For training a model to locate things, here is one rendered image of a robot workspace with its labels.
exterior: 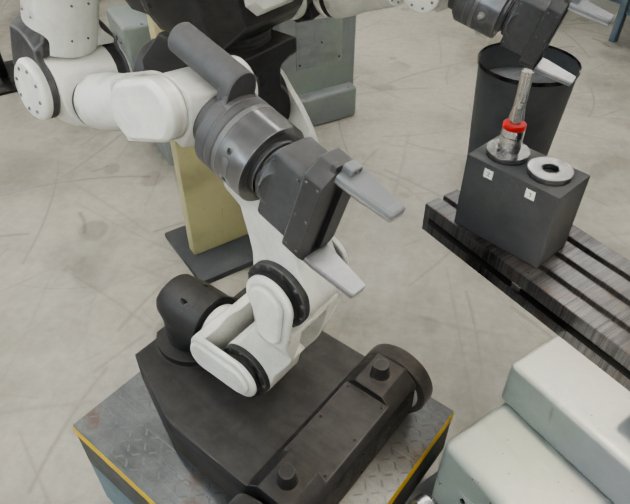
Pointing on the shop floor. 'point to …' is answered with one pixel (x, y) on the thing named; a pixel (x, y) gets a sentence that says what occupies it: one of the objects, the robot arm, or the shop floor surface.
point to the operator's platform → (162, 454)
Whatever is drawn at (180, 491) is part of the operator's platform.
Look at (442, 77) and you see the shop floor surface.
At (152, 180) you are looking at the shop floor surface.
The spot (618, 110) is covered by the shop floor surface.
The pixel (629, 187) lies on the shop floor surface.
